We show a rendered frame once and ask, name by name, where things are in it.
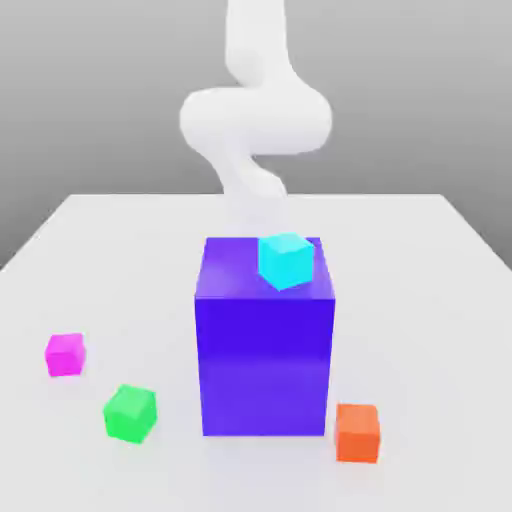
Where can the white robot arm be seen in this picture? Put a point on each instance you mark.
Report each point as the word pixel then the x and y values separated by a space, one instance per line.
pixel 256 120

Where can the small cyan cube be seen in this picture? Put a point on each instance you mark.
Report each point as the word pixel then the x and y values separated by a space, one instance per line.
pixel 284 262

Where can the small green cube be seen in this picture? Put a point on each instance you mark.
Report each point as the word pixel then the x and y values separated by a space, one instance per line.
pixel 130 414

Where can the small orange cube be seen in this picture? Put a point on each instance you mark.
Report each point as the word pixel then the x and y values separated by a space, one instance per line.
pixel 356 434

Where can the small magenta cube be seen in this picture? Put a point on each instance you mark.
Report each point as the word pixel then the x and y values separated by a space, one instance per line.
pixel 64 355

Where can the large purple box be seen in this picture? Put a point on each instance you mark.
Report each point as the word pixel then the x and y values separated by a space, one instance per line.
pixel 264 360

